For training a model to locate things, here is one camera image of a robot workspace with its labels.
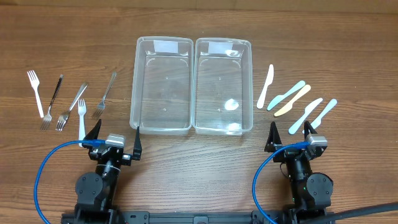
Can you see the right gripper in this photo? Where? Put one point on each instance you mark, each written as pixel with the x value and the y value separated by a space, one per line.
pixel 294 154

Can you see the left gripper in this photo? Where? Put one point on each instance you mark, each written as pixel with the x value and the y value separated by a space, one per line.
pixel 111 154

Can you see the light blue plastic knife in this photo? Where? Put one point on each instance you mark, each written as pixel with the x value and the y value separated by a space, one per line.
pixel 308 109

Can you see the yellow plastic knife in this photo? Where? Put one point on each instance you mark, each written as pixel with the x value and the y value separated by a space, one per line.
pixel 286 108

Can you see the silver metal fork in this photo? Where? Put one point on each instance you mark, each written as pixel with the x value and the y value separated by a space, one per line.
pixel 63 118
pixel 101 105

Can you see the teal plastic knife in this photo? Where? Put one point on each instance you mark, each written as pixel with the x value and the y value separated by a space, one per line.
pixel 277 99

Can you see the pale blue plastic knife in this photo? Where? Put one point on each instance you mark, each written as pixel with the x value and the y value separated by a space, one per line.
pixel 318 120

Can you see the white plastic knife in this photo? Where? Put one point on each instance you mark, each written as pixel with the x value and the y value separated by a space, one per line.
pixel 267 83

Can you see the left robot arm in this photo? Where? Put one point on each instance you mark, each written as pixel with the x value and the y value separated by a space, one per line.
pixel 96 190

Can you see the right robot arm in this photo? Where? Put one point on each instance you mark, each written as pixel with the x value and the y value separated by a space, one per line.
pixel 311 191

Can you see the left clear plastic container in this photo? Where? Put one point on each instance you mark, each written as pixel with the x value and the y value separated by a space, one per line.
pixel 161 86

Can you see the clear plastic container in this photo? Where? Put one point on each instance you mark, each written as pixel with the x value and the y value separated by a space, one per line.
pixel 223 97
pixel 161 86

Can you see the right clear plastic container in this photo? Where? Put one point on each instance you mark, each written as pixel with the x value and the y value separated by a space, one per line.
pixel 223 97

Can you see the white plastic fork lower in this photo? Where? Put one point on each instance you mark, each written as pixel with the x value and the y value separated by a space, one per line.
pixel 81 113

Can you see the white plastic fork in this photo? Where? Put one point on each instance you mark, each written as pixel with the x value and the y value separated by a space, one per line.
pixel 81 113
pixel 34 81

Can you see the white plastic fork far left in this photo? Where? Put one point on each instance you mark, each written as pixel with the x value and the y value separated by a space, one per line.
pixel 34 81

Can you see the black-handled metal fork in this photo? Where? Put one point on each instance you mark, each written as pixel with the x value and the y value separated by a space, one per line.
pixel 48 117

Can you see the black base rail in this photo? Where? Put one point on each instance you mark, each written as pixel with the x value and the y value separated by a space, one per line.
pixel 142 217

